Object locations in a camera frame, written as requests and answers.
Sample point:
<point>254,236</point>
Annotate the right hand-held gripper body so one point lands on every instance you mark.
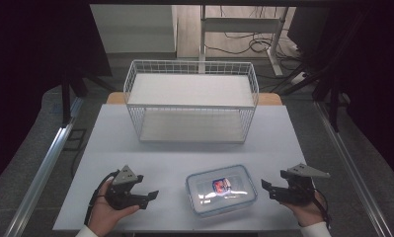
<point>299,184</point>

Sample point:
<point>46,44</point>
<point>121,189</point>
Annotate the black rectangular floor bracket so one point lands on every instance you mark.
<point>76,140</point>

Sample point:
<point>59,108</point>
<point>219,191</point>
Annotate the person's left hand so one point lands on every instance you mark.
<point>104,214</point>

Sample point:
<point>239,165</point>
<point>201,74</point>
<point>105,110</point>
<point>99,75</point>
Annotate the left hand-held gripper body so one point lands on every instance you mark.
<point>124,176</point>

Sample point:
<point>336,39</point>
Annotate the black metal stand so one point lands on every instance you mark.
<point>66,98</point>

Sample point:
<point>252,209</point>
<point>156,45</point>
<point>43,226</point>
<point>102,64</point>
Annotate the person's right hand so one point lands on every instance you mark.
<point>304,212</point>

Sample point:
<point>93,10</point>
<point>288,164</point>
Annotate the white metal desk frame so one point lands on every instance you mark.
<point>240,24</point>

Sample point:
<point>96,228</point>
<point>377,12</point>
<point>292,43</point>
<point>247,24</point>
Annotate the white cabinet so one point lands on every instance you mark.
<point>132,28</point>

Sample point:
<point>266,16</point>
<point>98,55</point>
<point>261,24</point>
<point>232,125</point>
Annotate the wooden table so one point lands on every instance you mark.
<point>115,98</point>

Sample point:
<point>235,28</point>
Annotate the aluminium rail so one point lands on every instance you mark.
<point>43,168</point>
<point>352,168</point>

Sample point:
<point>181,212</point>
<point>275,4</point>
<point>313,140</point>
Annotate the white power strip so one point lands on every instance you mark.
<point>299,78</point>

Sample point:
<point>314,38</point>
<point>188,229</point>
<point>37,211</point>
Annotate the dark curtain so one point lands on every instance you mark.
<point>375,82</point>
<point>26,65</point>

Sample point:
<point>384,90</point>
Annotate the clear plastic lidded food container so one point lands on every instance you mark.
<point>221,191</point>

